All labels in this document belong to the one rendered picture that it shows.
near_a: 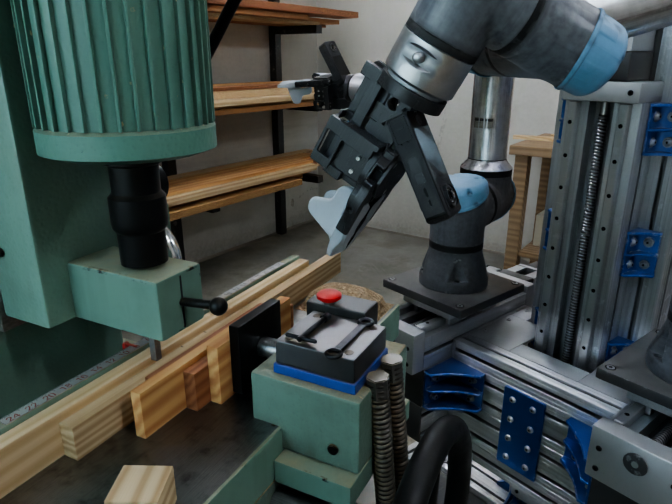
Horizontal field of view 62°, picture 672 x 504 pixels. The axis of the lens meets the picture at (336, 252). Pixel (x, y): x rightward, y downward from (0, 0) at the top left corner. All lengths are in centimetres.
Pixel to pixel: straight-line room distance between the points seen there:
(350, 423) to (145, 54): 40
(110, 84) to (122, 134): 4
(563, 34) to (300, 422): 46
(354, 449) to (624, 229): 70
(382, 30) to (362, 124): 370
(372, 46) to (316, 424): 383
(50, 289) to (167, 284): 14
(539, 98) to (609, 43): 322
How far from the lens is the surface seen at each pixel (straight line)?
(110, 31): 54
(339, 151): 58
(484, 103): 127
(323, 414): 61
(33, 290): 70
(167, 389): 66
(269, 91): 347
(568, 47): 56
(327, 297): 65
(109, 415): 67
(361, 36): 436
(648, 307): 121
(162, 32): 55
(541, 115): 380
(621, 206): 110
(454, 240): 118
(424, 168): 55
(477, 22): 53
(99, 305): 68
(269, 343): 69
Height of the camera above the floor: 129
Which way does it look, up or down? 19 degrees down
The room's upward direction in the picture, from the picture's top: straight up
